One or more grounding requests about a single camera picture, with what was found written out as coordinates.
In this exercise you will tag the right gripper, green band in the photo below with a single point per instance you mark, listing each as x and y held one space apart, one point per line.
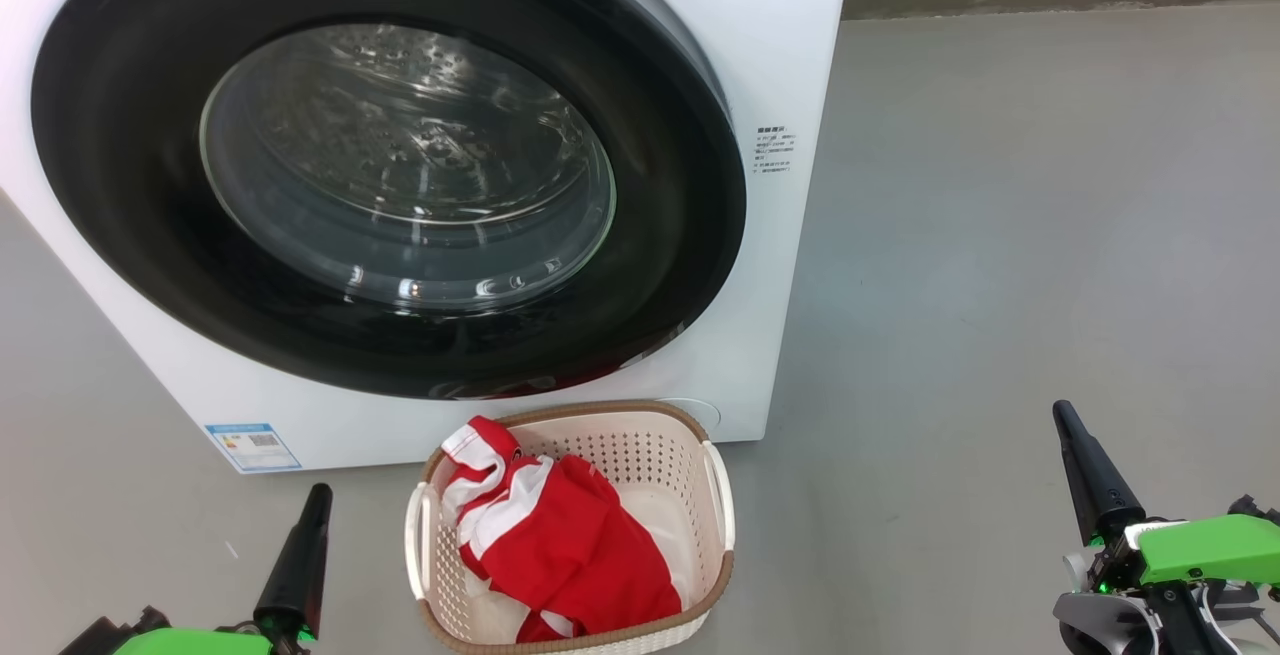
1210 550

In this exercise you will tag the left gripper, green band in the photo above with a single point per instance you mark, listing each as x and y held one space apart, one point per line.
190 643

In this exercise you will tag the red and white garment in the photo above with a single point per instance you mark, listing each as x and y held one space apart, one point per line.
570 555

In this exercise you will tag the black washing machine door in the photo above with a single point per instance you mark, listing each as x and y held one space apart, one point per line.
120 185

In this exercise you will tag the cream perforated laundry basket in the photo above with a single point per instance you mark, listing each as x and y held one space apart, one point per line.
690 555

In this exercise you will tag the white washing machine body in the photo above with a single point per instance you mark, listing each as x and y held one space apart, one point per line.
800 35

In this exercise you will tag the blue energy label sticker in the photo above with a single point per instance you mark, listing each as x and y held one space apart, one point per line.
252 447

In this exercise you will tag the round white filter cover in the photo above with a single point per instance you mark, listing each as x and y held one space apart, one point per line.
695 413

